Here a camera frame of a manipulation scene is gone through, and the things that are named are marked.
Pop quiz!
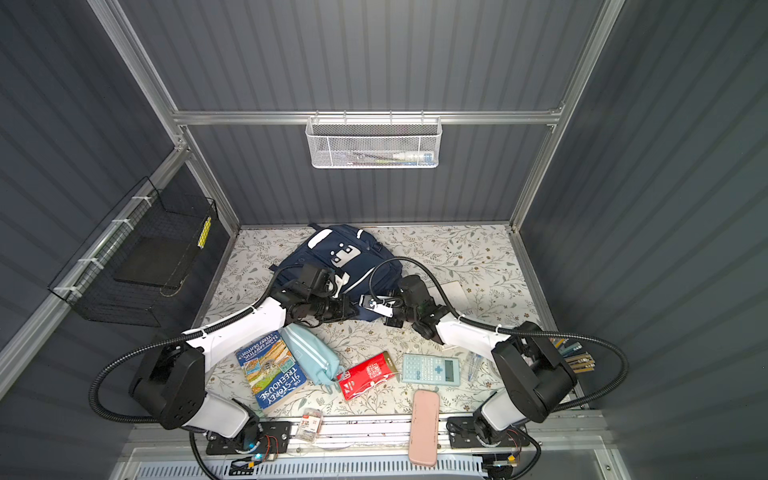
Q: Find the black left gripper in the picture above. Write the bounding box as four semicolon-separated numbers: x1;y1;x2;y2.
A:
308;292;359;321

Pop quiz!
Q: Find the navy blue student backpack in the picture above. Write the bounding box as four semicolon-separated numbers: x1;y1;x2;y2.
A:
270;224;403;306

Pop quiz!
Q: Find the light teal pencil pouch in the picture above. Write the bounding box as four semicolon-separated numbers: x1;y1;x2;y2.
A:
280;324;340;386

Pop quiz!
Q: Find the blue treehouse storybook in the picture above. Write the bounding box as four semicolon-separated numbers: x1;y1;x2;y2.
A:
236;331;307;410

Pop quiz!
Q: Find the white notebook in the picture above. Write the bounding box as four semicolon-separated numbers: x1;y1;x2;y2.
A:
441;281;472;314

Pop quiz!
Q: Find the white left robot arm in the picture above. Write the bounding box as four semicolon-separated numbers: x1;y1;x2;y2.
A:
128;264;359;439

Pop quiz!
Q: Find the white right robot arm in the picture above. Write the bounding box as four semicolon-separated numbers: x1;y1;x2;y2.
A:
358;275;577;445

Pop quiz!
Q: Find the clear pen pack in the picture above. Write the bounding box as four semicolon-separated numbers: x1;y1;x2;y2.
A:
467;354;484;382

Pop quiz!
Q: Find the red snack packet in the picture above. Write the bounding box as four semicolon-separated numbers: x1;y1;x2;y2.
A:
337;351;398;401

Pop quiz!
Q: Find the teal calculator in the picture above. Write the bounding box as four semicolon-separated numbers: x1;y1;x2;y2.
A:
401;354;460;386

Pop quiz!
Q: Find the small clear eraser box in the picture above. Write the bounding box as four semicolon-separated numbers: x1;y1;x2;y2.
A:
296;408;323;443

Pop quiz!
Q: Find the pink pencil case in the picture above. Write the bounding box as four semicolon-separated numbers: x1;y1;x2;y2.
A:
408;390;440;468

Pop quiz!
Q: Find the white marker in basket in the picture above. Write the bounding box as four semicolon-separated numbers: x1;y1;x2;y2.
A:
392;151;434;165

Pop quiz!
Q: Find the pink cup with pencils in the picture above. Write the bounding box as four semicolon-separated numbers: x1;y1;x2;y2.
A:
550;338;596;374

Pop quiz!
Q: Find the white wire mesh basket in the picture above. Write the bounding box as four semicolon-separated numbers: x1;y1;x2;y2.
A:
305;116;443;169

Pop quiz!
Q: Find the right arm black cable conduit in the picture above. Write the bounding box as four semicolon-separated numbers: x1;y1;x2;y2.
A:
367;256;630;412

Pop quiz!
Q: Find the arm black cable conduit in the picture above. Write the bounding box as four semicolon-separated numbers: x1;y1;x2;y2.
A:
88;266;301;424
367;256;630;412

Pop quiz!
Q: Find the black wire wall basket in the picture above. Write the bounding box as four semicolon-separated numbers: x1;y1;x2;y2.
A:
49;180;218;327

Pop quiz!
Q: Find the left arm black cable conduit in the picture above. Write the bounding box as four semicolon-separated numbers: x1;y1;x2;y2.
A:
88;266;301;424

